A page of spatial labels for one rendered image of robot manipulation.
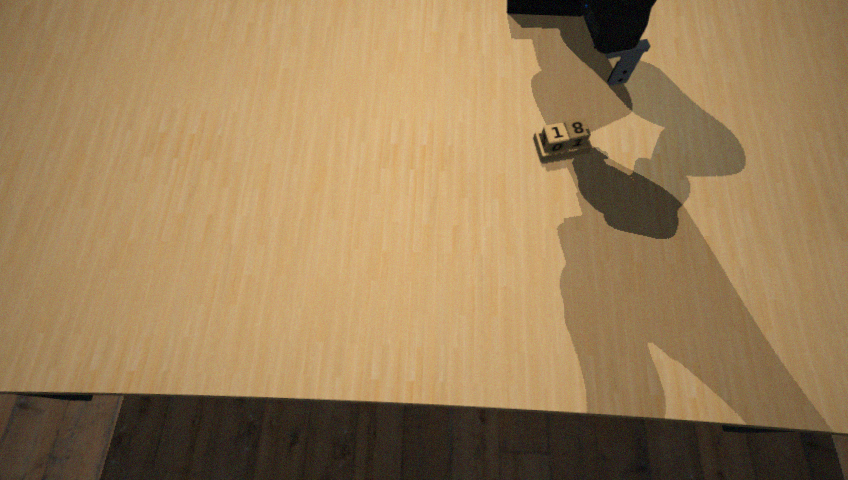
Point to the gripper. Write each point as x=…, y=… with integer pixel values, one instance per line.
x=616, y=27

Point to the tan calendar cube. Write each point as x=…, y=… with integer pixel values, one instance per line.
x=578, y=132
x=554, y=137

